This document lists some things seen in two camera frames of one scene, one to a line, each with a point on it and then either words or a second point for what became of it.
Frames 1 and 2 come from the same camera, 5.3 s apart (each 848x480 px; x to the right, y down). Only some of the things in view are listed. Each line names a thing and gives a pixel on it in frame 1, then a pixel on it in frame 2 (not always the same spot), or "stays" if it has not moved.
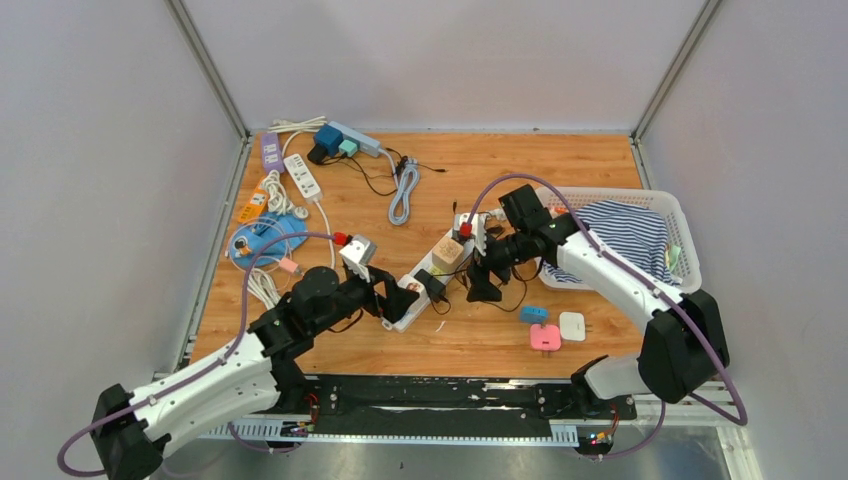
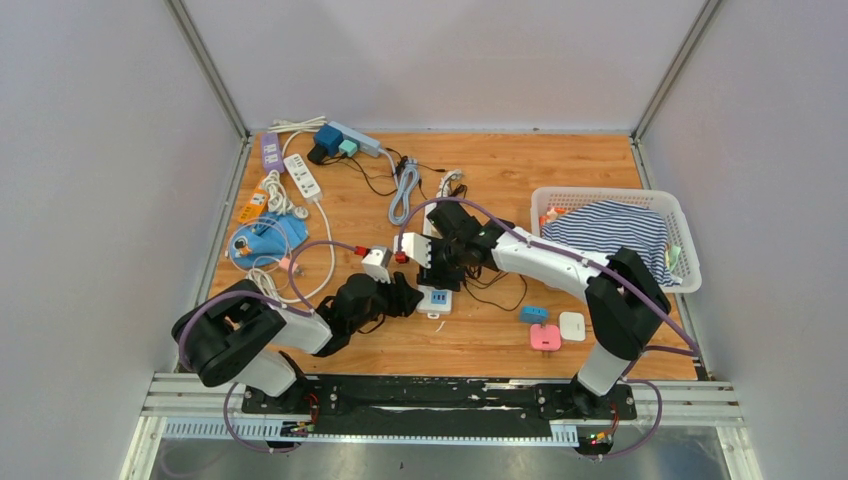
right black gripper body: (502, 254) to (444, 252)
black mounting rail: (449, 406) stays
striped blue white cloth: (636, 234) stays
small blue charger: (534, 314) stays
